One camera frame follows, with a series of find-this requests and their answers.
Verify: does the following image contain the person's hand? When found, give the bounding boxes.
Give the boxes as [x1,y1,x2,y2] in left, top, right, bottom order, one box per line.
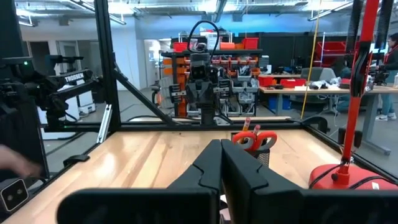
[0,144,43,179]

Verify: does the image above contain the black lamp power cable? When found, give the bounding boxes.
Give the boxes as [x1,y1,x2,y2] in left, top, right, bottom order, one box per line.
[308,157,398,190]

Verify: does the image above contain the red handled scissors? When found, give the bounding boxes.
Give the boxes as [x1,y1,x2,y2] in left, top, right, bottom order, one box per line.
[231,130,279,152]

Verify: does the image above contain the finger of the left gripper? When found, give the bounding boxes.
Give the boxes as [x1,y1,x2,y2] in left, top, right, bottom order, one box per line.
[195,81,206,106]
[205,81,216,106]

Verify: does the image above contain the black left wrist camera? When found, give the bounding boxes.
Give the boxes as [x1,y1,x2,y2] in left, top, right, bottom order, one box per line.
[189,52,211,81]

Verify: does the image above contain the black frame clamp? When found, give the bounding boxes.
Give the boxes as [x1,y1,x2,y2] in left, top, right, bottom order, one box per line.
[62,154,91,168]

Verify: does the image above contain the person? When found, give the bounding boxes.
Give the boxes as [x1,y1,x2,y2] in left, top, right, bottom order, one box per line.
[331,58,354,113]
[375,32,398,123]

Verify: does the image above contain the silver aluminium bar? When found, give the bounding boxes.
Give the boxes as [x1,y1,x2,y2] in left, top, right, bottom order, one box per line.
[95,103,113,144]

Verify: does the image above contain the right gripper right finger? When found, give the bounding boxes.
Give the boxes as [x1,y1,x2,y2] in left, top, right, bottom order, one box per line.
[220,138,302,224]

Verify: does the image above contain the red desk lamp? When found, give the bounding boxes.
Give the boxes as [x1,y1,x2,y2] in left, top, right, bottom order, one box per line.
[308,0,398,191]

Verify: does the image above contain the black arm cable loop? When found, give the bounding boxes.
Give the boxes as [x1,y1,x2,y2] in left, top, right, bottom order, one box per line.
[186,19,221,60]

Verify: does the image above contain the black partition panel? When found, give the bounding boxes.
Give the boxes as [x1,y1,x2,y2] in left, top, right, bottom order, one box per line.
[0,0,49,184]

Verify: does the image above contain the red storage bin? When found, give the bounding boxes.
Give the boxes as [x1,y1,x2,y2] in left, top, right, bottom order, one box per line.
[257,75,275,88]
[279,78,308,89]

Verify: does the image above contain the black table-level camera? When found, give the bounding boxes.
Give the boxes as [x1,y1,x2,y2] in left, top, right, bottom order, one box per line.
[0,177,30,213]

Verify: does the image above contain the wooden top work table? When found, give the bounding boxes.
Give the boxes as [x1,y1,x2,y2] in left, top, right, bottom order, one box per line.
[257,83,393,156]

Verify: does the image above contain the yellow hanging cable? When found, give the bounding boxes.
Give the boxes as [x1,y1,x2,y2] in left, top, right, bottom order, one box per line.
[300,0,323,121]

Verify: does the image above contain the blue storage bin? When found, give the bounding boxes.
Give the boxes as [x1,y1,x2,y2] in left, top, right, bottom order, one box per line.
[268,95,292,111]

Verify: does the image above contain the black mesh desk organizer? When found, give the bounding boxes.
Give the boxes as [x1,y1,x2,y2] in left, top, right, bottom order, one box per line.
[230,131,271,168]

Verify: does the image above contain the grey office chair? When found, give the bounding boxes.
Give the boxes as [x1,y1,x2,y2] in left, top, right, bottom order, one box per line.
[299,66,339,113]

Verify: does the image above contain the red storage crate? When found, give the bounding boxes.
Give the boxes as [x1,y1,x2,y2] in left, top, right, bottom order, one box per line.
[315,40,348,67]

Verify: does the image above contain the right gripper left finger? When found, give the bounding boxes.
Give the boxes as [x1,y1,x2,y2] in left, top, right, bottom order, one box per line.
[167,139,223,191]

